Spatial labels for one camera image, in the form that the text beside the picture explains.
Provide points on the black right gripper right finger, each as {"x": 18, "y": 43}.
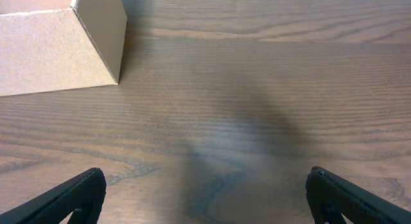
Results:
{"x": 332, "y": 199}

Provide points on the open cardboard box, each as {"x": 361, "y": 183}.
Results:
{"x": 49, "y": 45}

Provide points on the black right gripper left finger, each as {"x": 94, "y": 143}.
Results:
{"x": 81, "y": 198}

